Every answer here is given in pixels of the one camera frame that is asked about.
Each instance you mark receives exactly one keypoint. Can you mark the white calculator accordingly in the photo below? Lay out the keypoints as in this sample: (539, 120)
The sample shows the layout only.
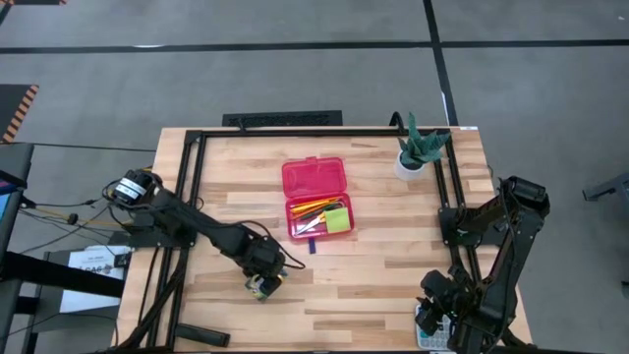
(440, 340)

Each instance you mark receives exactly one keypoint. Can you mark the pink plastic pencil case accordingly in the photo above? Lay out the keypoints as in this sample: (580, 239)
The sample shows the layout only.
(314, 177)

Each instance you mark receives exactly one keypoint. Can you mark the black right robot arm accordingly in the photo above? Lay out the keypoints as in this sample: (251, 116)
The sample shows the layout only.
(511, 246)

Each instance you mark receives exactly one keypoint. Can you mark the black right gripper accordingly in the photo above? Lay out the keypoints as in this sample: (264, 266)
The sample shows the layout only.
(459, 292)

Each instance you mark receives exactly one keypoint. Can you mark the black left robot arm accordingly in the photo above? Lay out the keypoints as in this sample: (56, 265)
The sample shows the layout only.
(196, 226)

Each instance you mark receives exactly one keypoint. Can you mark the black floor vent grille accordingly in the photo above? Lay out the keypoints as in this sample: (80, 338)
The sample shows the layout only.
(282, 118)

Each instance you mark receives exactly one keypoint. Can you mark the yellow crayon box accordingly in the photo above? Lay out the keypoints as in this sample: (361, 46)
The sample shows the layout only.
(265, 289)

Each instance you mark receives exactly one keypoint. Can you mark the grey cart leg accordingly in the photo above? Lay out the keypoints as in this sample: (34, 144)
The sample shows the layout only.
(609, 187)

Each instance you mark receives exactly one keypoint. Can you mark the white paper sheet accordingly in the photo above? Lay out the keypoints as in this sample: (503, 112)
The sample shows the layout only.
(93, 268)

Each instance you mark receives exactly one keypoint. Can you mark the green plant in white pot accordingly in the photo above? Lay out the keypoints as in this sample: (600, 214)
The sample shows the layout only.
(409, 169)

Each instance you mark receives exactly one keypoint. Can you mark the green sticky note pad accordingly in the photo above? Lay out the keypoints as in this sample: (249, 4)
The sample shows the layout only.
(337, 220)

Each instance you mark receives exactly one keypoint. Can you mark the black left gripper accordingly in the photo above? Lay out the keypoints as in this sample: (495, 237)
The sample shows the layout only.
(263, 255)

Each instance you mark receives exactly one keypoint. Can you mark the dark side desk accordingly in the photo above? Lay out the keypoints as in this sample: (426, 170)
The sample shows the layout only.
(12, 196)

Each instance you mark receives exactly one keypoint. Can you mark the orange pencil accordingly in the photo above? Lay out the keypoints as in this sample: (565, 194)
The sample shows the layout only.
(307, 210)
(314, 202)

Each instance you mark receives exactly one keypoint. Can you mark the striped hazard floor mat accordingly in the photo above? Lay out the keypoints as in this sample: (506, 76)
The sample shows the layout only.
(17, 113)

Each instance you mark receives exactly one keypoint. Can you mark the blue eraser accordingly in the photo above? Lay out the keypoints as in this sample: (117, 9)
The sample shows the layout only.
(312, 246)

